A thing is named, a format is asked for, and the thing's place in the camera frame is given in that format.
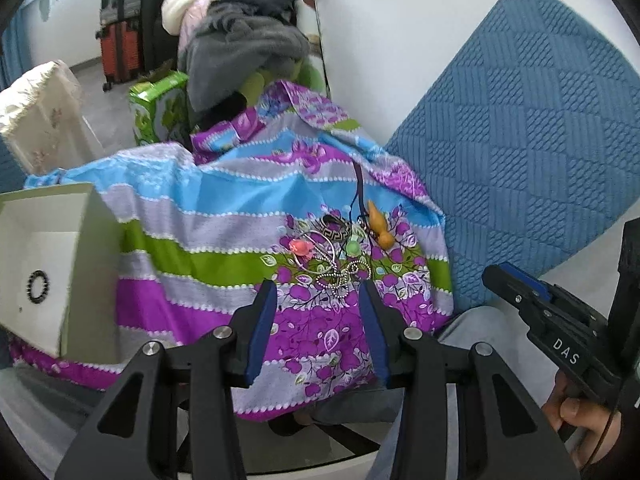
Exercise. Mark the leaning printed board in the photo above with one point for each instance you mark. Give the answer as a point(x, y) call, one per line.
point(315, 35)

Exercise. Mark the person's right forearm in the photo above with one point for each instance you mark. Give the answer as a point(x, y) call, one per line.
point(620, 460)

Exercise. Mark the blue curtain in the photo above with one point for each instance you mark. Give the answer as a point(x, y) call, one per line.
point(10, 50)

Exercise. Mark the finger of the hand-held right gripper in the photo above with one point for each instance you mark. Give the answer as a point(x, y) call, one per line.
point(505, 285)
point(525, 279)

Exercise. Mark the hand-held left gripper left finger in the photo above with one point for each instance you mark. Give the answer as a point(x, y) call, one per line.
point(262, 332)

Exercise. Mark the small blue quilted cushion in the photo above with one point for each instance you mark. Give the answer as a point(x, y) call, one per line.
point(7, 170)

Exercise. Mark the person's right hand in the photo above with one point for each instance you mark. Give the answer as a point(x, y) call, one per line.
point(575, 412)

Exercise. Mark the orange gourd pendant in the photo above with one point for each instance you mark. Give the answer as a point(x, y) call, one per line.
point(380, 227)

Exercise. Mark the grey fleece garment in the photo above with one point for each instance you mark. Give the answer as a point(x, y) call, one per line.
point(240, 45)

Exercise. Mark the floral striped cloth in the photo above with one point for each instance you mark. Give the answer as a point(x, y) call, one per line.
point(210, 220)

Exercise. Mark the white cardboard box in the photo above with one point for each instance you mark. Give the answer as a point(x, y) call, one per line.
point(30, 240)

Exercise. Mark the black suitcase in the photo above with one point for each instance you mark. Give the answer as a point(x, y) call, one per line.
point(155, 20)

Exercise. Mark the large blue quilted cushion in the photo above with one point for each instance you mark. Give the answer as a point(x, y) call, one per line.
point(525, 135)

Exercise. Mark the pink garment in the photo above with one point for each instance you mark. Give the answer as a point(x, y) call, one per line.
point(192, 22)

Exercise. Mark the green printed box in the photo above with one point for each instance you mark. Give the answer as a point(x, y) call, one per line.
point(160, 105)

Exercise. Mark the orange suitcase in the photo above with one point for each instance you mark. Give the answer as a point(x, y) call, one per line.
point(120, 55)

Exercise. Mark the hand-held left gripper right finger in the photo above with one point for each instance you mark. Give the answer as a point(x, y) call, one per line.
point(374, 335)

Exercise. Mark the lime green seat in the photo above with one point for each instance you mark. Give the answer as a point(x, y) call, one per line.
point(257, 85)

